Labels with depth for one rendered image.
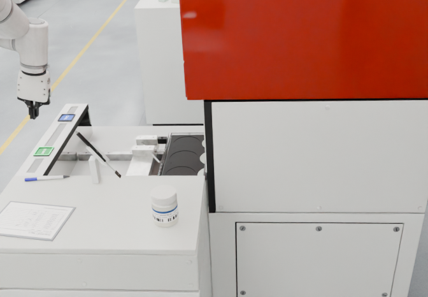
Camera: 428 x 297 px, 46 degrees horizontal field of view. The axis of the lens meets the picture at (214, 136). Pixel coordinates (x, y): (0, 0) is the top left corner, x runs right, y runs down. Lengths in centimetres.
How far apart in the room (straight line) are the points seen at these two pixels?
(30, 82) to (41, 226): 49
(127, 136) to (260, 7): 100
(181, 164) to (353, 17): 78
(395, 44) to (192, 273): 82
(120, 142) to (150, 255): 87
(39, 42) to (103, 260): 69
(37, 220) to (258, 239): 72
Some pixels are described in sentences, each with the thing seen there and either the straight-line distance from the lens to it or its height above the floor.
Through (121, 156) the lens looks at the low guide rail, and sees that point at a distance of 199.
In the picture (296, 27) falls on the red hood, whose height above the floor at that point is 144.
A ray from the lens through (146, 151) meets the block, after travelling 187.
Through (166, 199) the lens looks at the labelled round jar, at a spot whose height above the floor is 106.
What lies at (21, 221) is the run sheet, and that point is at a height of 97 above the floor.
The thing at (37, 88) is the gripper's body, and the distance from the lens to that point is 172.
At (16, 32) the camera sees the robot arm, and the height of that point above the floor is 144.
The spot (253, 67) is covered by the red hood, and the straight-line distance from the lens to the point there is 142.
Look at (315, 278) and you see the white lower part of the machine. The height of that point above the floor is 54.
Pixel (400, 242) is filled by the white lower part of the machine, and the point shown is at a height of 70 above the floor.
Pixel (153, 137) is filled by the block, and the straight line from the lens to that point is 195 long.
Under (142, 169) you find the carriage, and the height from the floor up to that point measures 88.
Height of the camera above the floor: 184
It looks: 29 degrees down
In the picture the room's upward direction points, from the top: 2 degrees counter-clockwise
